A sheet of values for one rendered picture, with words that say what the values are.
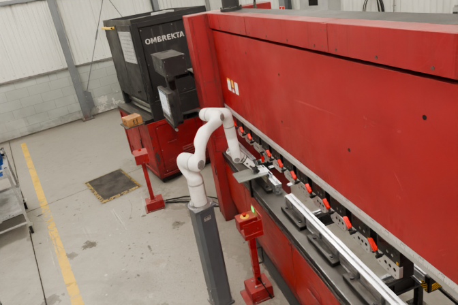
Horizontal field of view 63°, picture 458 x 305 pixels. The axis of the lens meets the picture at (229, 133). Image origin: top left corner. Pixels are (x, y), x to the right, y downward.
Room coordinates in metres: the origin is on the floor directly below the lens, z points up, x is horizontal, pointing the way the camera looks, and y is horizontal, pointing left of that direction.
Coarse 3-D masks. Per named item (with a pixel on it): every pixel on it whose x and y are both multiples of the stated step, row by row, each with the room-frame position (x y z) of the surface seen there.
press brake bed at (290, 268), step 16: (240, 192) 3.23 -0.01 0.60; (240, 208) 3.33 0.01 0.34; (256, 208) 2.79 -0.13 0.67; (272, 224) 2.46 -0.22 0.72; (256, 240) 3.15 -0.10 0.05; (272, 240) 2.51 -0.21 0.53; (288, 240) 2.18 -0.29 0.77; (272, 256) 2.58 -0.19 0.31; (288, 256) 2.21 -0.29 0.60; (304, 256) 1.96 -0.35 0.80; (272, 272) 2.67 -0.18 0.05; (288, 272) 2.25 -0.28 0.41; (304, 272) 1.98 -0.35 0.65; (288, 288) 2.46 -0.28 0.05; (304, 288) 2.00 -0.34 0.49; (320, 288) 1.77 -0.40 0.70; (304, 304) 2.04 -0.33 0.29; (336, 304) 1.60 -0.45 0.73
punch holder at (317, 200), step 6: (312, 180) 1.99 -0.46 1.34; (312, 186) 1.99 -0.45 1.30; (318, 186) 1.92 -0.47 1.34; (312, 192) 2.00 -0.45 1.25; (318, 192) 1.93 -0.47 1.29; (324, 192) 1.86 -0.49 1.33; (318, 198) 1.92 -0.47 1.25; (318, 204) 1.93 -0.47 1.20; (330, 204) 1.86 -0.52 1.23; (324, 210) 1.86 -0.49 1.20
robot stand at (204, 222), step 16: (208, 208) 2.42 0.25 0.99; (192, 224) 2.49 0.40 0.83; (208, 224) 2.41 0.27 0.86; (208, 240) 2.40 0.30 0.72; (208, 256) 2.39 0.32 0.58; (208, 272) 2.40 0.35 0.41; (224, 272) 2.44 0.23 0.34; (208, 288) 2.46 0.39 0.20; (224, 288) 2.43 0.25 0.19; (224, 304) 2.41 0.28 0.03
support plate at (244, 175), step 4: (236, 172) 2.90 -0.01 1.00; (240, 172) 2.89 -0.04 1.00; (244, 172) 2.88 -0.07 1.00; (248, 172) 2.86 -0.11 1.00; (252, 172) 2.85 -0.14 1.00; (264, 172) 2.81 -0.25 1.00; (236, 176) 2.82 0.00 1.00; (240, 176) 2.81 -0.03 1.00; (244, 176) 2.80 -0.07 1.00; (248, 176) 2.79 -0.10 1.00; (252, 176) 2.78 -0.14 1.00; (256, 176) 2.77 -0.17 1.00; (260, 176) 2.77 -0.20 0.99; (240, 180) 2.74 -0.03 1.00; (244, 180) 2.73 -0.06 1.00
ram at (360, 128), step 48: (240, 48) 2.96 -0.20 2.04; (288, 48) 2.14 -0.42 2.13; (240, 96) 3.14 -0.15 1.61; (288, 96) 2.20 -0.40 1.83; (336, 96) 1.70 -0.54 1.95; (384, 96) 1.37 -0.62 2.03; (432, 96) 1.15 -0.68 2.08; (288, 144) 2.27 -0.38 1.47; (336, 144) 1.72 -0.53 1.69; (384, 144) 1.37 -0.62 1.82; (432, 144) 1.14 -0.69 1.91; (384, 192) 1.37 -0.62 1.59; (432, 192) 1.13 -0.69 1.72; (432, 240) 1.12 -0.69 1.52
